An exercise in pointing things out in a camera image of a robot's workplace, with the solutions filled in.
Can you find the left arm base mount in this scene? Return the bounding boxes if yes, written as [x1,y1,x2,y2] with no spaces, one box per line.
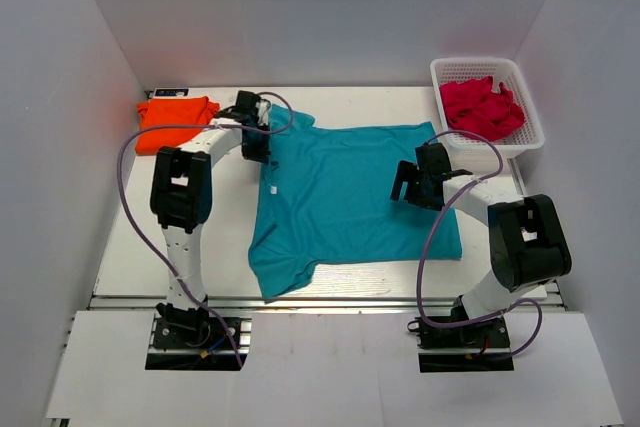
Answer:
[145,303,251,372]

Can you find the orange folded t-shirt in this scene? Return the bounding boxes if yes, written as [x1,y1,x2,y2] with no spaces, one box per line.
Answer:
[135,96,220,156]

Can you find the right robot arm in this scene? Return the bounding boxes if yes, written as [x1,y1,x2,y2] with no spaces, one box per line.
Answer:
[390,142,572,346]

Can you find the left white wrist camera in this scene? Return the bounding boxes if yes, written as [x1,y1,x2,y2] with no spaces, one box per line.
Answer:
[257,100,272,127]

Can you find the white plastic basket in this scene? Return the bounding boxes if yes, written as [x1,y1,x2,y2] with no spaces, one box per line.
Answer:
[430,57,544,158]

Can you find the aluminium front rail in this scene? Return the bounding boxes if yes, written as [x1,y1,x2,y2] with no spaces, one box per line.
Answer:
[84,276,566,316]

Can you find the teal t-shirt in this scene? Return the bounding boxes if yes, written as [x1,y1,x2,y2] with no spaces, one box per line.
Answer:
[248,105,463,298]

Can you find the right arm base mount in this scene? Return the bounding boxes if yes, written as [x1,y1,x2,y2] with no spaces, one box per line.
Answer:
[407,317,514,373]

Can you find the pink crumpled t-shirt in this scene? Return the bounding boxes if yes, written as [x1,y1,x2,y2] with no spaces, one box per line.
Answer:
[440,76,525,142]

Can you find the blue label sticker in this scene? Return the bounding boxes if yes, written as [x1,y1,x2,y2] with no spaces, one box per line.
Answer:
[153,88,189,97]

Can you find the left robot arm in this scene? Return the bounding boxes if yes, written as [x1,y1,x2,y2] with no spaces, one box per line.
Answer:
[150,90,270,346]

